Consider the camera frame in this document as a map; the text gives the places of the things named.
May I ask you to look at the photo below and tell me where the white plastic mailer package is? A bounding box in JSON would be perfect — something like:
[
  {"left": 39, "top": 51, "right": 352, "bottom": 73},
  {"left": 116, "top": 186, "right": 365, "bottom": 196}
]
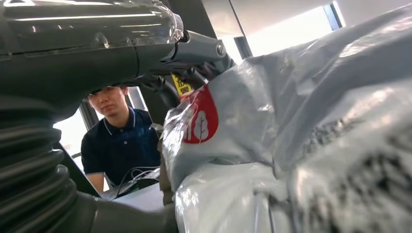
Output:
[{"left": 161, "top": 3, "right": 412, "bottom": 233}]

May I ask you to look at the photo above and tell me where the black power cable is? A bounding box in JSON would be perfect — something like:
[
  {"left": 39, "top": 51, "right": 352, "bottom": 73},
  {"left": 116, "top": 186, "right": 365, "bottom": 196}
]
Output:
[{"left": 115, "top": 166, "right": 160, "bottom": 195}]

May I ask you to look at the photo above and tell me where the person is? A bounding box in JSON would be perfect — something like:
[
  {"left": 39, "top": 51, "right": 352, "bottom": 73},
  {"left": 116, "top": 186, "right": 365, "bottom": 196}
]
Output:
[{"left": 80, "top": 85, "right": 162, "bottom": 194}]

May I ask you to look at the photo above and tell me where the black inbound scanner machine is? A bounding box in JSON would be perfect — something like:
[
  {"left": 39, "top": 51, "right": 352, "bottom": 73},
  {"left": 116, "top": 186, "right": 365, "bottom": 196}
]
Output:
[{"left": 138, "top": 0, "right": 220, "bottom": 126}]

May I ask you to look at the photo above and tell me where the black laptop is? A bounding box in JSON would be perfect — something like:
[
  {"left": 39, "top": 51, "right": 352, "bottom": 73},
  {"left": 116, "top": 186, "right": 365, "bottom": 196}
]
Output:
[{"left": 53, "top": 141, "right": 101, "bottom": 198}]

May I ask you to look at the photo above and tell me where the brown cardboard box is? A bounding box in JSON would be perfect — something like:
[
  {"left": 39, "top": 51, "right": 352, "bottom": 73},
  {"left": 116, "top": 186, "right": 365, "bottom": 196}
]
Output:
[{"left": 157, "top": 138, "right": 176, "bottom": 206}]

